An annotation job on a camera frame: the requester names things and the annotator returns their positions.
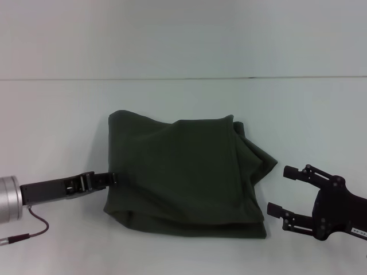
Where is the dark red left wrist cable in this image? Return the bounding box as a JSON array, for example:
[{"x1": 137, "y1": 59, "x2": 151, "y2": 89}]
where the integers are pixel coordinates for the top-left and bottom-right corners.
[{"x1": 8, "y1": 205, "x2": 50, "y2": 245}]

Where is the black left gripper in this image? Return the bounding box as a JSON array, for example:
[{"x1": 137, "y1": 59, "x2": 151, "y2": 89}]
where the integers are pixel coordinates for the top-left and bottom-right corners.
[{"x1": 19, "y1": 171, "x2": 118, "y2": 206}]

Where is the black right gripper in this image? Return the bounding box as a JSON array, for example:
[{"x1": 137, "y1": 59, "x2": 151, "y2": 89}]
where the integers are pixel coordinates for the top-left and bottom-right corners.
[{"x1": 266, "y1": 163, "x2": 367, "y2": 242}]

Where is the dark green t-shirt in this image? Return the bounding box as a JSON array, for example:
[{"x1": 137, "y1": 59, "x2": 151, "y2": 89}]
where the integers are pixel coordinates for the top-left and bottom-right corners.
[{"x1": 103, "y1": 109, "x2": 279, "y2": 239}]

